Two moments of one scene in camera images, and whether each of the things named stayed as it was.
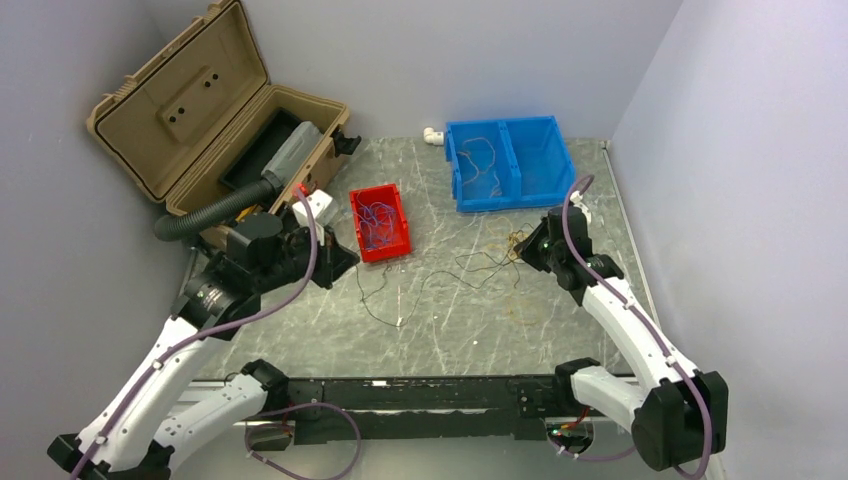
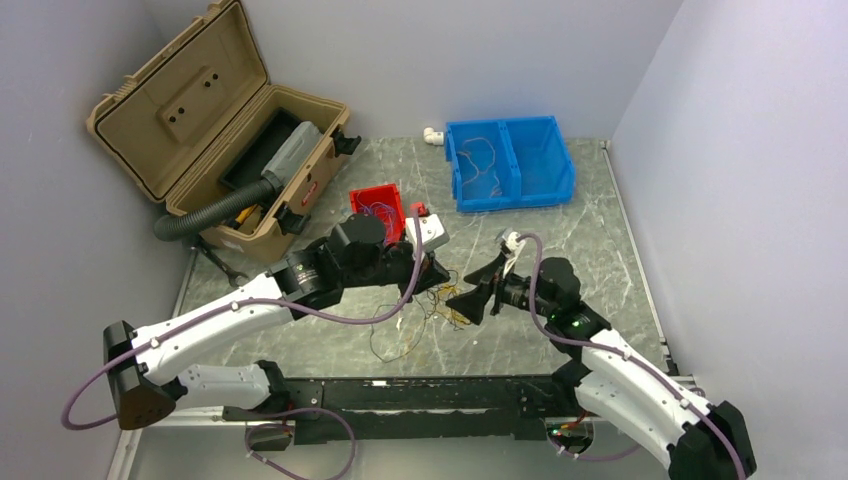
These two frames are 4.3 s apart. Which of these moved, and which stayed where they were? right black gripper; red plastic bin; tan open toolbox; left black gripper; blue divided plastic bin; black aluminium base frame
Moved: left black gripper; right black gripper
Stayed: blue divided plastic bin; tan open toolbox; black aluminium base frame; red plastic bin
